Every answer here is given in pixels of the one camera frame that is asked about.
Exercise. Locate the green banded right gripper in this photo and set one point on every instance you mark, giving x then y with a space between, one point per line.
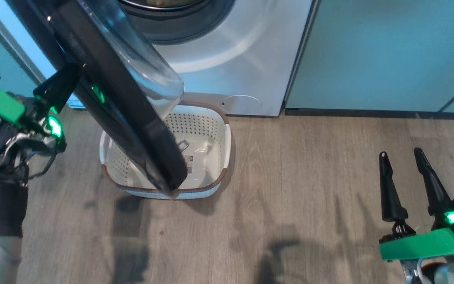
428 244

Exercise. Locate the dark round washing machine door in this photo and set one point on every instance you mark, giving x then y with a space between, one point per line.
105 86

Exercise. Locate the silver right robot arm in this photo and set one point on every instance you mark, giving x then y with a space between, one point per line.
451 274

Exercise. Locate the white perforated laundry basket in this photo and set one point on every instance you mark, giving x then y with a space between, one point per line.
211 130

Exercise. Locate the white washing machine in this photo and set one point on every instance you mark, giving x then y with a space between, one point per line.
231 59

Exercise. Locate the blue energy label sticker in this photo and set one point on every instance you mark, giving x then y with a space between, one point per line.
76 103

